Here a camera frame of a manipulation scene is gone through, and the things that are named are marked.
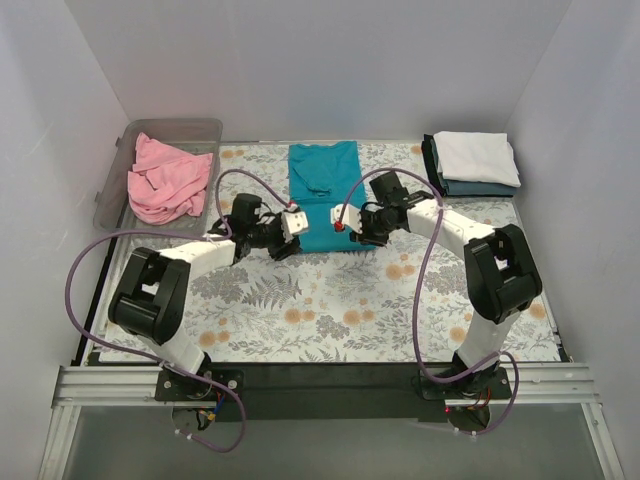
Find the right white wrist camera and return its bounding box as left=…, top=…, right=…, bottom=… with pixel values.
left=330, top=204, right=362, bottom=234

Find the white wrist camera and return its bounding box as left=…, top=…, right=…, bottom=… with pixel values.
left=330, top=204, right=362, bottom=234
left=281, top=210, right=310, bottom=242

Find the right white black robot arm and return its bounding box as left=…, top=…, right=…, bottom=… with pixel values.
left=330, top=168, right=543, bottom=398

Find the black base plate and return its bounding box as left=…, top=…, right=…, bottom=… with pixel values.
left=154, top=361, right=512, bottom=423

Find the folded grey-blue t shirt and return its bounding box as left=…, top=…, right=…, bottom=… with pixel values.
left=442, top=179, right=517, bottom=197

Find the pink t shirt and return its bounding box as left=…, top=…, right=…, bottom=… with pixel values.
left=127, top=133, right=214, bottom=226

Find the aluminium frame rail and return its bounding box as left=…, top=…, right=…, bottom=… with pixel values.
left=39, top=362, right=624, bottom=479

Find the folded white t shirt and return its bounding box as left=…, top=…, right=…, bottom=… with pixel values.
left=433, top=131, right=521, bottom=188

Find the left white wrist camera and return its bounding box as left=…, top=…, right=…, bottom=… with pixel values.
left=281, top=210, right=310, bottom=242

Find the clear plastic bin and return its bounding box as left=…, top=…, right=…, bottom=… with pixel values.
left=93, top=118, right=223, bottom=235

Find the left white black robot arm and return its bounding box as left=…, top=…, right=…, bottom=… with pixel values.
left=108, top=193, right=309, bottom=400

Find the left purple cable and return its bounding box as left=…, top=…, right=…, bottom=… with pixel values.
left=66, top=169, right=299, bottom=454

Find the teal t shirt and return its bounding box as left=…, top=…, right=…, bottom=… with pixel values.
left=288, top=141, right=367, bottom=253

